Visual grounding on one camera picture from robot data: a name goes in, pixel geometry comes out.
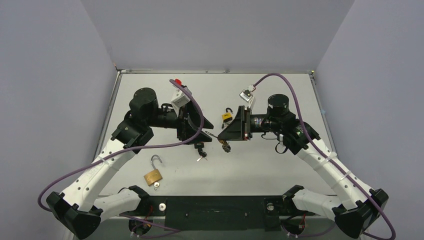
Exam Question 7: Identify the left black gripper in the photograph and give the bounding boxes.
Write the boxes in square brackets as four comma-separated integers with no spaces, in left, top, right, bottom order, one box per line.
[146,98,214,144]

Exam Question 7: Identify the yellow padlock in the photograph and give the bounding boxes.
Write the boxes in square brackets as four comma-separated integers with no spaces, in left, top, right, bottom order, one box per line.
[221,107,233,123]

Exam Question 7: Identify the small brass padlock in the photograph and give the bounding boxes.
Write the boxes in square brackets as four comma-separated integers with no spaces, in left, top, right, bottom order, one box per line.
[205,131,229,146]

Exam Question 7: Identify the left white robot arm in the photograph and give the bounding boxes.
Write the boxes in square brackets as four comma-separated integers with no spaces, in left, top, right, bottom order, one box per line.
[46,87,214,240]

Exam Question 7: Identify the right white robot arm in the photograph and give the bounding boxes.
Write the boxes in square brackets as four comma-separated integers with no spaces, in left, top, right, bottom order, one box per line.
[217,94,389,239]

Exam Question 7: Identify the key of large padlock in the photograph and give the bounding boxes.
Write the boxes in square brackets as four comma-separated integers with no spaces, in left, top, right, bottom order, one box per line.
[153,182,160,191]

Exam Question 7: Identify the orange padlock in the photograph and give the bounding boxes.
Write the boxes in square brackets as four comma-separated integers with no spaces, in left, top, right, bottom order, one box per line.
[194,142,204,149]

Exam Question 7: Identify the keys of orange padlock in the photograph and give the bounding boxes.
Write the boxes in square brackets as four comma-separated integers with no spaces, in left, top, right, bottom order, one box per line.
[196,148,208,162]

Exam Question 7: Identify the large brass padlock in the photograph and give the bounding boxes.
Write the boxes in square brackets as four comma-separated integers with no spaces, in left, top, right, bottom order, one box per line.
[143,154,163,187]

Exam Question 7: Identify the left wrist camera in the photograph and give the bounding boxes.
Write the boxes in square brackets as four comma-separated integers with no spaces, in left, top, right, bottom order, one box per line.
[170,88,191,115]

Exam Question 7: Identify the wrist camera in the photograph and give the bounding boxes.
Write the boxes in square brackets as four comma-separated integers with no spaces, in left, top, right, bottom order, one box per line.
[170,88,191,115]
[239,89,256,110]

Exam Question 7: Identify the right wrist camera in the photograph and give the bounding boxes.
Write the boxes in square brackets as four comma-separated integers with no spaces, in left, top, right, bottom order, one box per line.
[239,89,256,110]

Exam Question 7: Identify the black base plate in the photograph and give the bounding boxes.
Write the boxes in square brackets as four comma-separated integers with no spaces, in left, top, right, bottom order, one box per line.
[126,195,305,232]

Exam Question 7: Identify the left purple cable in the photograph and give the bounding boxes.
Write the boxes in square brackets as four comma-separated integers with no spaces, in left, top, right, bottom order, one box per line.
[37,78,206,213]

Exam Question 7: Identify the purple cable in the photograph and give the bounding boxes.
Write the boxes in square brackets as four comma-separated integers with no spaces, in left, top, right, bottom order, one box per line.
[37,78,206,213]
[253,72,397,240]

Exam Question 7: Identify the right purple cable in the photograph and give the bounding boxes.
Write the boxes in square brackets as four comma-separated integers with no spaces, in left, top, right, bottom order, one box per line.
[253,72,397,240]

